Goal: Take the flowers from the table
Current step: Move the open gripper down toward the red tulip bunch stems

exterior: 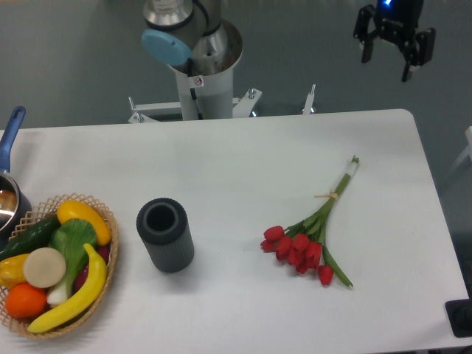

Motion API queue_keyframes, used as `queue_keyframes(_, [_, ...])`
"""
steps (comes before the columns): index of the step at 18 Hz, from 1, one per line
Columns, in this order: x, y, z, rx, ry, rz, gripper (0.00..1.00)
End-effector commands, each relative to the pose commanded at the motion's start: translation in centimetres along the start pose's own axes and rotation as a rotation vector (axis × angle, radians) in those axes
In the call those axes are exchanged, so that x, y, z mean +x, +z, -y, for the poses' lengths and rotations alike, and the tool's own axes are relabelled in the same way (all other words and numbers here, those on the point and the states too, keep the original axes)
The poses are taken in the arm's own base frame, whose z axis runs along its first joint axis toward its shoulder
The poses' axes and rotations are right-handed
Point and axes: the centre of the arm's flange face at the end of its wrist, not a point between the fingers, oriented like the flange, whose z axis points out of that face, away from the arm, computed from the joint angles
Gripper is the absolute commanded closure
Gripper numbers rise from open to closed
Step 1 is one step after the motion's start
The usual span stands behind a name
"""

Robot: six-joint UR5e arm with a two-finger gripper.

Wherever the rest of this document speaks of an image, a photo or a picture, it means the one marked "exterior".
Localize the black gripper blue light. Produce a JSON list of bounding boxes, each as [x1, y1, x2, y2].
[[353, 0, 436, 83]]

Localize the red tulip bouquet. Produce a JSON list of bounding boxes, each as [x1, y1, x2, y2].
[[260, 156, 360, 288]]

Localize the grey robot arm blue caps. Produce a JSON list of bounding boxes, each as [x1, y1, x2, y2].
[[142, 1, 436, 82]]

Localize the white furniture at right edge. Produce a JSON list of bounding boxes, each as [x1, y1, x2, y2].
[[438, 126, 471, 193]]

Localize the black device at table edge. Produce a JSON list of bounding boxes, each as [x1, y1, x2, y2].
[[445, 299, 472, 338]]

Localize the dark grey ribbed vase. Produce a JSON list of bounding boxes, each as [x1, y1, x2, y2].
[[136, 198, 195, 273]]

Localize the dark red vegetable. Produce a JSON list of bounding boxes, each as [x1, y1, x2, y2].
[[73, 245, 110, 293]]

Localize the yellow lemon squash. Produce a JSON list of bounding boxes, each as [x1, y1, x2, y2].
[[56, 200, 111, 246]]

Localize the green bok choy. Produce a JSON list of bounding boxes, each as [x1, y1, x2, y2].
[[47, 218, 97, 307]]

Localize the yellow banana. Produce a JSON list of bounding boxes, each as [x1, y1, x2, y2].
[[27, 243, 107, 334]]

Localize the woven wicker basket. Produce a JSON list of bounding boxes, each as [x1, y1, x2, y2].
[[1, 192, 119, 340]]

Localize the green cucumber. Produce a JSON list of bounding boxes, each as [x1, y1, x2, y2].
[[1, 214, 60, 260]]

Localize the beige round disc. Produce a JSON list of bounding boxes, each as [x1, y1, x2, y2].
[[23, 247, 66, 288]]

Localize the yellow bell pepper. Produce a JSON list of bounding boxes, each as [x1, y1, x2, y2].
[[1, 253, 29, 288]]

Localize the orange fruit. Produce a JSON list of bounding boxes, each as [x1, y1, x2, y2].
[[5, 282, 46, 319]]

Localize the white metal mounting frame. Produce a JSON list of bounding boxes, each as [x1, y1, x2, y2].
[[128, 83, 317, 123]]

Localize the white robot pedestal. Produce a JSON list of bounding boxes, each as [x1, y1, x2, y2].
[[169, 56, 241, 121]]

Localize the blue handled saucepan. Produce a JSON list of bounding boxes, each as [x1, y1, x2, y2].
[[1, 106, 32, 249]]

